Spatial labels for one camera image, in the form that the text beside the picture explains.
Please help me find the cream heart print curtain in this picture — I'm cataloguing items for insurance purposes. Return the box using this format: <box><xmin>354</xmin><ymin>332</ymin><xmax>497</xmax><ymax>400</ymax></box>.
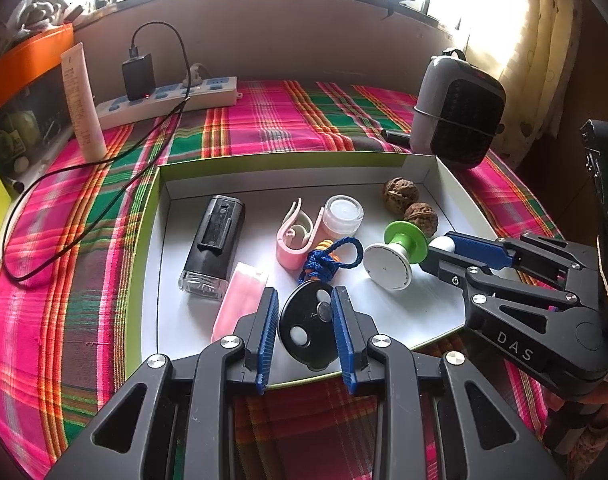
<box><xmin>499</xmin><ymin>0</ymin><xmax>585</xmax><ymax>166</ymax></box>

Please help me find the grey portable heater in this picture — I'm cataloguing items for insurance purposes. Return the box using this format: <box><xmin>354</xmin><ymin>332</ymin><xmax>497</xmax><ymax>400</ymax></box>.
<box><xmin>409</xmin><ymin>49</ymin><xmax>507</xmax><ymax>168</ymax></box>

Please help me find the black small cylinder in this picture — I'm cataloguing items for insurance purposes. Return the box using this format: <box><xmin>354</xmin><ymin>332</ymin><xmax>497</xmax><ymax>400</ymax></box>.
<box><xmin>380</xmin><ymin>129</ymin><xmax>413</xmax><ymax>147</ymax></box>

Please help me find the clear storage container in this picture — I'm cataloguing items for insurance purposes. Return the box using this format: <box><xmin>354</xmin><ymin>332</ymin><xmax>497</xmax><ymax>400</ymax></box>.
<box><xmin>0</xmin><ymin>67</ymin><xmax>77</xmax><ymax>181</ymax></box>

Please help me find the black round button disc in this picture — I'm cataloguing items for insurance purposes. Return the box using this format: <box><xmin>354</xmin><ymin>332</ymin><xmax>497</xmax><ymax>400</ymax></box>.
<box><xmin>279</xmin><ymin>282</ymin><xmax>341</xmax><ymax>372</ymax></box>

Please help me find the brown walnut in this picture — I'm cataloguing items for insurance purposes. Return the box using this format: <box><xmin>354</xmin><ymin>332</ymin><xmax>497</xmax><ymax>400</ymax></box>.
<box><xmin>383</xmin><ymin>177</ymin><xmax>421</xmax><ymax>214</ymax></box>
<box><xmin>403</xmin><ymin>202</ymin><xmax>439</xmax><ymax>235</ymax></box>

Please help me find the plaid tablecloth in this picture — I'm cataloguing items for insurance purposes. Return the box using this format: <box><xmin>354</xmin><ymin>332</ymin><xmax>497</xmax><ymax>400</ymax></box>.
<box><xmin>0</xmin><ymin>79</ymin><xmax>565</xmax><ymax>480</ymax></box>

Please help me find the small white jar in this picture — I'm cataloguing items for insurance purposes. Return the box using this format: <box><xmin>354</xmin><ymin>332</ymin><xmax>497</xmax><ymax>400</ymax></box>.
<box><xmin>315</xmin><ymin>195</ymin><xmax>363</xmax><ymax>243</ymax></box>

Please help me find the white plug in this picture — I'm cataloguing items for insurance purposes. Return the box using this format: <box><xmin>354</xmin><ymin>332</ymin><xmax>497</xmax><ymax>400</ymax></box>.
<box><xmin>185</xmin><ymin>62</ymin><xmax>211</xmax><ymax>88</ymax></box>

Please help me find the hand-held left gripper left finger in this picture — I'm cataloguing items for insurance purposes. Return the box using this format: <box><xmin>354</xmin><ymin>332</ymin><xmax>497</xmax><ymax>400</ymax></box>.
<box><xmin>46</xmin><ymin>287</ymin><xmax>281</xmax><ymax>480</ymax></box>

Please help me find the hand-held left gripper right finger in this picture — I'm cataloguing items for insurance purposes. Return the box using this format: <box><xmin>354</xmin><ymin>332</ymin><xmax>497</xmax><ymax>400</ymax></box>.
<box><xmin>331</xmin><ymin>286</ymin><xmax>567</xmax><ymax>480</ymax></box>

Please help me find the pink plastic clip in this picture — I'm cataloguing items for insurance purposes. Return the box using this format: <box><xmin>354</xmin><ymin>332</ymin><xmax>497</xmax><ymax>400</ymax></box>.
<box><xmin>276</xmin><ymin>200</ymin><xmax>317</xmax><ymax>270</ymax></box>

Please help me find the cream tube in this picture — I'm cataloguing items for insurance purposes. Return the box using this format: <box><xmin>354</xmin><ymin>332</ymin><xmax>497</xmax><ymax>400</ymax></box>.
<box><xmin>61</xmin><ymin>42</ymin><xmax>107</xmax><ymax>162</ymax></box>

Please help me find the pink tube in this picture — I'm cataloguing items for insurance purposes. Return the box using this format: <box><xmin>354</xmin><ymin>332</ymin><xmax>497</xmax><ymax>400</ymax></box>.
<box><xmin>211</xmin><ymin>261</ymin><xmax>271</xmax><ymax>345</ymax></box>

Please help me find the green white cardboard box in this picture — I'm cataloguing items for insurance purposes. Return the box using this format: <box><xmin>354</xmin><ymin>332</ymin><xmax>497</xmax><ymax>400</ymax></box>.
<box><xmin>124</xmin><ymin>152</ymin><xmax>500</xmax><ymax>391</ymax></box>

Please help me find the orange earplugs blue cord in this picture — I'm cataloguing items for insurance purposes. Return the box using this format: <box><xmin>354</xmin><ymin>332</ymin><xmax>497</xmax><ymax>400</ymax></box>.
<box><xmin>298</xmin><ymin>236</ymin><xmax>365</xmax><ymax>285</ymax></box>

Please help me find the black charger cable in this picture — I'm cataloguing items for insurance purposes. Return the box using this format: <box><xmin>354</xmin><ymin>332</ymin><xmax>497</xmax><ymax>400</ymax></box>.
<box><xmin>4</xmin><ymin>21</ymin><xmax>191</xmax><ymax>283</ymax></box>

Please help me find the black window latch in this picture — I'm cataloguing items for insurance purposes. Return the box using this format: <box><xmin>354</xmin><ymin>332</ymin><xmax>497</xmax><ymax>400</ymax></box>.
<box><xmin>383</xmin><ymin>0</ymin><xmax>415</xmax><ymax>20</ymax></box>

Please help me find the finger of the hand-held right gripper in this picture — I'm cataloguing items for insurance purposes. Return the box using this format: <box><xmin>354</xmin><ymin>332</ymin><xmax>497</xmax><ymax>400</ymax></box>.
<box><xmin>441</xmin><ymin>231</ymin><xmax>597</xmax><ymax>291</ymax></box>
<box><xmin>420</xmin><ymin>247</ymin><xmax>592</xmax><ymax>328</ymax></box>

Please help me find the green white spool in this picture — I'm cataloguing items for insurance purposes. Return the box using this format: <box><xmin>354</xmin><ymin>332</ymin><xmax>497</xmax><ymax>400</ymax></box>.
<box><xmin>364</xmin><ymin>220</ymin><xmax>429</xmax><ymax>292</ymax></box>

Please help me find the white power strip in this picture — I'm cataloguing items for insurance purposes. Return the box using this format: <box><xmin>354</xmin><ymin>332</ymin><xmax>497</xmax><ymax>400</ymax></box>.
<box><xmin>94</xmin><ymin>76</ymin><xmax>243</xmax><ymax>128</ymax></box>

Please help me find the black bike light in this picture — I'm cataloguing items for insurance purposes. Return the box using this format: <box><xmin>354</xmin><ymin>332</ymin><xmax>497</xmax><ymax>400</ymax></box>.
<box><xmin>179</xmin><ymin>195</ymin><xmax>245</xmax><ymax>302</ymax></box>

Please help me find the black charger adapter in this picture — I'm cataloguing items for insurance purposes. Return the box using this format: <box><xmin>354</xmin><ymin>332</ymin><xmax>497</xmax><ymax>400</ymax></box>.
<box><xmin>122</xmin><ymin>55</ymin><xmax>157</xmax><ymax>102</ymax></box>

